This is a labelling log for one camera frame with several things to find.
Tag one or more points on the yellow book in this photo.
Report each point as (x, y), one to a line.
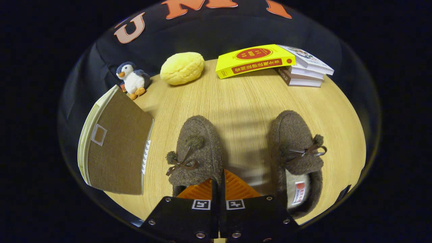
(253, 62)

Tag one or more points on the yellow bread plush toy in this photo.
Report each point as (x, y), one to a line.
(182, 67)

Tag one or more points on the white illustrated book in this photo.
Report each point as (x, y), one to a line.
(308, 59)

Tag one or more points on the brown fuzzy shoe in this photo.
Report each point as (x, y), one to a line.
(200, 130)
(293, 131)

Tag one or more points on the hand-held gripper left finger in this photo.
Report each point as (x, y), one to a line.
(189, 219)

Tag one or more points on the penguin plush toy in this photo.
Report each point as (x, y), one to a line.
(133, 81)

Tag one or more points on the brown spine book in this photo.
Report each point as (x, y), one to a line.
(300, 82)

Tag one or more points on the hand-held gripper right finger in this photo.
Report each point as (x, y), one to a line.
(253, 219)

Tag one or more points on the brown fabric storage box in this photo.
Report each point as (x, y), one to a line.
(118, 148)

